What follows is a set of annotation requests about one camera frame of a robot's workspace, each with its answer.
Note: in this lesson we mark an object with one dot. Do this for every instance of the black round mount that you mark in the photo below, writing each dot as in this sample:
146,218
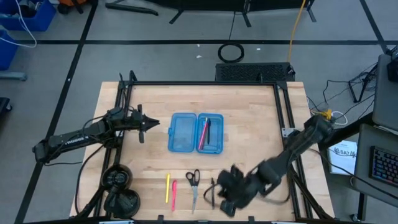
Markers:
116,179
122,203

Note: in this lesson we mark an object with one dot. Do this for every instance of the black pen with rubber grip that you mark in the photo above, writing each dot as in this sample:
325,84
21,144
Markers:
212,193

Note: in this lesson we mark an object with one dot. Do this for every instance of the pink highlighter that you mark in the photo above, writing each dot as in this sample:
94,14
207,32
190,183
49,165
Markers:
174,196

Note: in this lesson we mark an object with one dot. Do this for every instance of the black backlit keyboard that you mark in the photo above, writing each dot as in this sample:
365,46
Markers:
385,166

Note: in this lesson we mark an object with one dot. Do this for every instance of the yellow power connector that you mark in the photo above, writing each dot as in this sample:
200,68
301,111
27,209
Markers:
326,113

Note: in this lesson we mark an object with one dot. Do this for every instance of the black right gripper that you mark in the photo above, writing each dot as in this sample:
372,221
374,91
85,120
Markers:
236,189

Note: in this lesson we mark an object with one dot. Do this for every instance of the thin pink pen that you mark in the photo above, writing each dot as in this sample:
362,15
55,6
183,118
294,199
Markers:
203,132

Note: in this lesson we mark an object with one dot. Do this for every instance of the blue storage bin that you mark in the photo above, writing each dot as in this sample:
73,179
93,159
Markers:
37,18
6,49

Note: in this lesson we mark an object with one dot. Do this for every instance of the orange and black bag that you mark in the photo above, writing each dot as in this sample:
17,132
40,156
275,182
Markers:
73,3

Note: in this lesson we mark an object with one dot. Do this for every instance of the yellow highlighter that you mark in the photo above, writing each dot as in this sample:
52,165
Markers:
168,186

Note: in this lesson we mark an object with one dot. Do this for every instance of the blue plastic supply box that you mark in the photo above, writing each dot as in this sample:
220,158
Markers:
182,133

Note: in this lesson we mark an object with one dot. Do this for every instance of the black desktop device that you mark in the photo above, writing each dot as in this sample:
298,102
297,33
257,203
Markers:
393,68

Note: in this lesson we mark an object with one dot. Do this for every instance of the grey desk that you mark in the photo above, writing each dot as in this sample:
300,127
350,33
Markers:
363,174
385,99

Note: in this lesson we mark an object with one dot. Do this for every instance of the white printed paper sheet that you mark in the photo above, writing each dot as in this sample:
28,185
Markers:
342,161

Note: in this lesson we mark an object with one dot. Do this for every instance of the grey flat bar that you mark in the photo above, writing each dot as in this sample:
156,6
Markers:
12,76

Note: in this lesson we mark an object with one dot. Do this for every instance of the black perforated computer case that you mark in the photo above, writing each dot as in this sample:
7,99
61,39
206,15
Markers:
248,72

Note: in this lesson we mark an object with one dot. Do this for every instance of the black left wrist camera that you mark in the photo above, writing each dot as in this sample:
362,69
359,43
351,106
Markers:
132,116

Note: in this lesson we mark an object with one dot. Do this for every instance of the black ballpoint pen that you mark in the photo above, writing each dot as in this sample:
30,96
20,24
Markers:
209,130

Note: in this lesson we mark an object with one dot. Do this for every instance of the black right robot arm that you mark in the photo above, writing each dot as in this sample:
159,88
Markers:
298,146

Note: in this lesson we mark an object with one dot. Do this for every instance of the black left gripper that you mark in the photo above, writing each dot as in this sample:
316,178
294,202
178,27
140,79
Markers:
140,133

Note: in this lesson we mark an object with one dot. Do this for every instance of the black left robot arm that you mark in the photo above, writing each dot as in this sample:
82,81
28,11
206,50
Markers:
71,140

